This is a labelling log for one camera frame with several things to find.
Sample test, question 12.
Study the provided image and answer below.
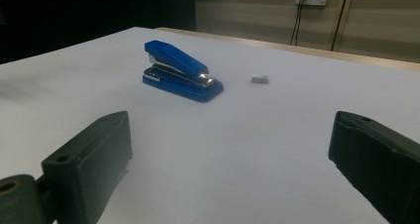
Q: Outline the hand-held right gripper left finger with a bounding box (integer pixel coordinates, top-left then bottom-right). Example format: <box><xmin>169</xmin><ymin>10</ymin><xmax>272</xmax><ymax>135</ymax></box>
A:
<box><xmin>41</xmin><ymin>110</ymin><xmax>134</xmax><ymax>224</ymax></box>

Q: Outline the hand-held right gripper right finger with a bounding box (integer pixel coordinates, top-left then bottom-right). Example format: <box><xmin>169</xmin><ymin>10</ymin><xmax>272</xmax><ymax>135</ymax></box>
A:
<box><xmin>328</xmin><ymin>110</ymin><xmax>420</xmax><ymax>224</ymax></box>

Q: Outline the blue stapler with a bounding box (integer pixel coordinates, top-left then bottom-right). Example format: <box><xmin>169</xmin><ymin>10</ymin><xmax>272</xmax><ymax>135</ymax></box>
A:
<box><xmin>142</xmin><ymin>40</ymin><xmax>225</xmax><ymax>104</ymax></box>

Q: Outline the black wall socket cable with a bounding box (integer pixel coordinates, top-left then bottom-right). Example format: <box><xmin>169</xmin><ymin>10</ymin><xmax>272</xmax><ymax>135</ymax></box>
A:
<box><xmin>293</xmin><ymin>0</ymin><xmax>306</xmax><ymax>47</ymax></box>
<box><xmin>289</xmin><ymin>0</ymin><xmax>303</xmax><ymax>46</ymax></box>

